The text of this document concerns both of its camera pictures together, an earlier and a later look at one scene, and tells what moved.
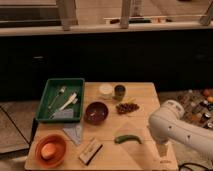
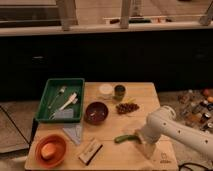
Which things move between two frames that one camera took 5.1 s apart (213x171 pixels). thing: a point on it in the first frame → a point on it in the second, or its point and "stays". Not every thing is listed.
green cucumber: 122,138 stays
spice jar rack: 197,106 stays
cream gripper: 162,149 → 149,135
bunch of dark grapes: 126,107 stays
